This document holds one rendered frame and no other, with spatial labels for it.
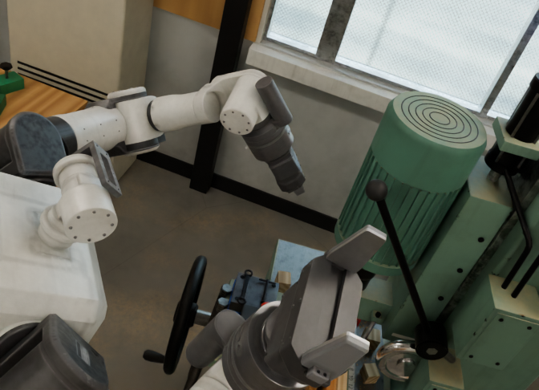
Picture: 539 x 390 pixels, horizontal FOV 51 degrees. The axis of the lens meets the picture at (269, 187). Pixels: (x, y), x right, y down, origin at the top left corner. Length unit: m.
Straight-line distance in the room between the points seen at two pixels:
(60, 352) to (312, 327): 0.30
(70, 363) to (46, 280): 0.15
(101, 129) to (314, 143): 1.69
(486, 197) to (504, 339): 0.25
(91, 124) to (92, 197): 0.36
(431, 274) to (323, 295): 0.63
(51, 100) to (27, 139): 1.58
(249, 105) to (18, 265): 0.48
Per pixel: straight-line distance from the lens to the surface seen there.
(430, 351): 1.15
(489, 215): 1.05
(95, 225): 0.76
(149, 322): 2.40
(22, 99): 2.55
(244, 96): 1.04
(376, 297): 1.25
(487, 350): 1.11
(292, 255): 1.49
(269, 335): 0.55
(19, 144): 0.96
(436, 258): 1.11
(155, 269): 2.57
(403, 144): 0.94
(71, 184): 0.79
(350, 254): 0.53
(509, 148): 1.00
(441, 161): 0.94
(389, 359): 1.23
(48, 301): 0.77
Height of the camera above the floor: 1.95
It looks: 39 degrees down
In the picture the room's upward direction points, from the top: 17 degrees clockwise
